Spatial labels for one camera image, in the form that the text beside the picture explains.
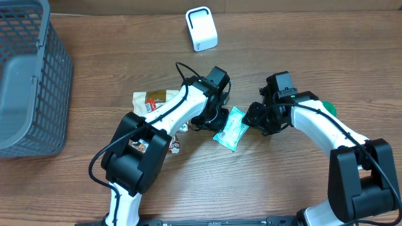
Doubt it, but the teal tissue pack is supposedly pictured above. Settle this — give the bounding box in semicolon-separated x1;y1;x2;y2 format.
213;107;249;152

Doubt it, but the small orange sachet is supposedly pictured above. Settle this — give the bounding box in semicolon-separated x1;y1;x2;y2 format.
178;123;188;133

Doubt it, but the green lidded jar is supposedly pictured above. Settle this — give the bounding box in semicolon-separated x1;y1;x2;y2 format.
322;101;337;117

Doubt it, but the red stick packet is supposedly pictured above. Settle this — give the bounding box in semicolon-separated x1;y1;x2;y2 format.
145;99;157;112

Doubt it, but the beige snack pouch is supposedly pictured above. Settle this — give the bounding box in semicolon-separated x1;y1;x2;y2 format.
131;90;180;154

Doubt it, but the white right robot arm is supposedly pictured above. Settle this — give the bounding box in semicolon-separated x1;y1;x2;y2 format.
242;71;401;225

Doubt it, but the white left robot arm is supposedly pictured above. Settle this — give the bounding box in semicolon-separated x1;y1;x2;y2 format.
100;67;231;225

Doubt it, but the white barcode scanner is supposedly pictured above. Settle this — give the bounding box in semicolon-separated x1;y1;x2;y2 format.
185;6;218;52

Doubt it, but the grey plastic mesh basket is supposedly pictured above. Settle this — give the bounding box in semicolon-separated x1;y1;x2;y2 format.
1;0;73;158

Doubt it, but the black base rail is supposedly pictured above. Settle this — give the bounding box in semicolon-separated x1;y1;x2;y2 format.
138;216;303;226

